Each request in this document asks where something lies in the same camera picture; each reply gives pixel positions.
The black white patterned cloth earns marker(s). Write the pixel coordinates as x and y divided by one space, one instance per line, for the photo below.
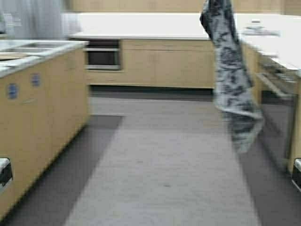
233 83

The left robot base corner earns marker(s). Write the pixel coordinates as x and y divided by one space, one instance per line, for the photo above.
5 173

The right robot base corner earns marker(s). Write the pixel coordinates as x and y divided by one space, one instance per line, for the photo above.
296 174

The far wooden counter cabinet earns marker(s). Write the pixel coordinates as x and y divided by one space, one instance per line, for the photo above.
157 49

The built-in steel oven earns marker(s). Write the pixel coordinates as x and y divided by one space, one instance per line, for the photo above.
103 55

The wooden base cabinet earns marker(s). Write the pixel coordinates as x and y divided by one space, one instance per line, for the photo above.
43 105

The stainless dishwasher front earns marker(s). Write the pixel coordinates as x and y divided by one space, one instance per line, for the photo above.
278 100

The wooden kitchen island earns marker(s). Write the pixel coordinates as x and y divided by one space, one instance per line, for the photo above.
269 44

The stainless steel double sink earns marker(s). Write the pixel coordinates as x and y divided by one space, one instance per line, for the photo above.
37 48

